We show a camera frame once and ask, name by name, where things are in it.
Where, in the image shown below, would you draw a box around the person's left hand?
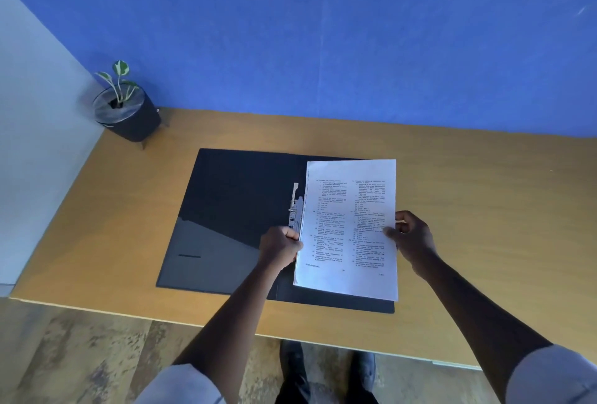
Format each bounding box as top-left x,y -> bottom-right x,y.
258,226 -> 304,273

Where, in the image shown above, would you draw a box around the person's right hand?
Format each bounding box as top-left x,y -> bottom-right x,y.
382,211 -> 438,279

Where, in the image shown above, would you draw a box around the printed white paper sheets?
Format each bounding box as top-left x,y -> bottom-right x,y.
293,159 -> 399,302

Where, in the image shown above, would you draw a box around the person's right forearm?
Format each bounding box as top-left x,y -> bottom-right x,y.
410,252 -> 556,402

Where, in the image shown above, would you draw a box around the person's left forearm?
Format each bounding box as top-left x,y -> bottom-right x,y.
172,259 -> 286,374

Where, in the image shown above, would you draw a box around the white plastic file fastener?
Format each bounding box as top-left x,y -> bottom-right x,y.
286,182 -> 306,232

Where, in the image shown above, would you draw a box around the black open file folder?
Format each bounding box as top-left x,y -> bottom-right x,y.
156,148 -> 396,314

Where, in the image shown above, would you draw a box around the wooden desk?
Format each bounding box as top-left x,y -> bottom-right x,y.
9,107 -> 597,368

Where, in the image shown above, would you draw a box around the person's left black shoe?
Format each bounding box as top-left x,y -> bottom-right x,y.
275,340 -> 312,404

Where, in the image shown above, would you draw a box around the person's black shoe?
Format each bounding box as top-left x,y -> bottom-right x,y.
275,340 -> 312,404
344,351 -> 379,404

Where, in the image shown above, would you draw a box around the person's right black shoe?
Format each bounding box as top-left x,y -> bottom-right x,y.
344,351 -> 379,404

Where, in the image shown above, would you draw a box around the black plant pot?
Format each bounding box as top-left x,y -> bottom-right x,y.
92,86 -> 162,143

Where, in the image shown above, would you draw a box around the small green leafy plant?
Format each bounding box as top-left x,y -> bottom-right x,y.
95,60 -> 140,107

